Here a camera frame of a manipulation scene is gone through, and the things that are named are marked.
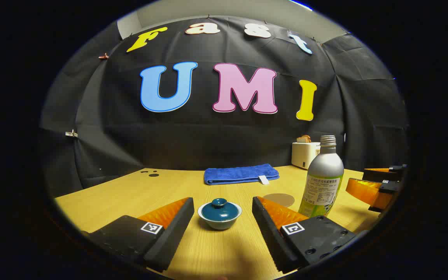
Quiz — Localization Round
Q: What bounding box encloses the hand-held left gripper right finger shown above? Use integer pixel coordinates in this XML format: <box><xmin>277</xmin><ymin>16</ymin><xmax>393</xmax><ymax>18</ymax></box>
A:
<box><xmin>252</xmin><ymin>196</ymin><xmax>357</xmax><ymax>274</ymax></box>

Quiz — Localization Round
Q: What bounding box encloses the round brown coaster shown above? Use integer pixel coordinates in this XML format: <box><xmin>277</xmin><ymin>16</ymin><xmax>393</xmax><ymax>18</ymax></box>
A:
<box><xmin>263</xmin><ymin>193</ymin><xmax>295</xmax><ymax>208</ymax></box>

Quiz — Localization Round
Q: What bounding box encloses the white toaster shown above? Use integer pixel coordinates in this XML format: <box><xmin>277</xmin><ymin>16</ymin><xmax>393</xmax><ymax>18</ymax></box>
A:
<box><xmin>291</xmin><ymin>142</ymin><xmax>321</xmax><ymax>170</ymax></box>

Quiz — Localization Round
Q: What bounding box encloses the black backdrop cloth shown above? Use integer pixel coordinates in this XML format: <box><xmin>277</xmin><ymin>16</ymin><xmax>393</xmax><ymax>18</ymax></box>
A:
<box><xmin>39</xmin><ymin>16</ymin><xmax>409</xmax><ymax>199</ymax></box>

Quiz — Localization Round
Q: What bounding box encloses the silver green-label water bottle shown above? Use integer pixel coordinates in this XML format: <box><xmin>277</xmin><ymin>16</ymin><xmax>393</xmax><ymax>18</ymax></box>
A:
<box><xmin>299</xmin><ymin>135</ymin><xmax>344</xmax><ymax>217</ymax></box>

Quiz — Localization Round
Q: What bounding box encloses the white teal teacup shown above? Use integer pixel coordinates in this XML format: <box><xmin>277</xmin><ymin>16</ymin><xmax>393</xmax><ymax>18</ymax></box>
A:
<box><xmin>198</xmin><ymin>202</ymin><xmax>243</xmax><ymax>230</ymax></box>

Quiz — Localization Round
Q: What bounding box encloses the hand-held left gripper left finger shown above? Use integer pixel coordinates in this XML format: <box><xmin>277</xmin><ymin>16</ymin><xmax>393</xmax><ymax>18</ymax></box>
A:
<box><xmin>88</xmin><ymin>197</ymin><xmax>195</xmax><ymax>273</ymax></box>

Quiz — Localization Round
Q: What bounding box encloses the teal teacup lid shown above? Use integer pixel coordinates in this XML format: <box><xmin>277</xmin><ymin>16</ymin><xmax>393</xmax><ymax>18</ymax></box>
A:
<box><xmin>202</xmin><ymin>198</ymin><xmax>240</xmax><ymax>222</ymax></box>

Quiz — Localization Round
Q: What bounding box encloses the blue towel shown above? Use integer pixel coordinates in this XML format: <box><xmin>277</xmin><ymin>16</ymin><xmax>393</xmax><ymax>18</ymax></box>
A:
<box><xmin>204</xmin><ymin>164</ymin><xmax>280</xmax><ymax>185</ymax></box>

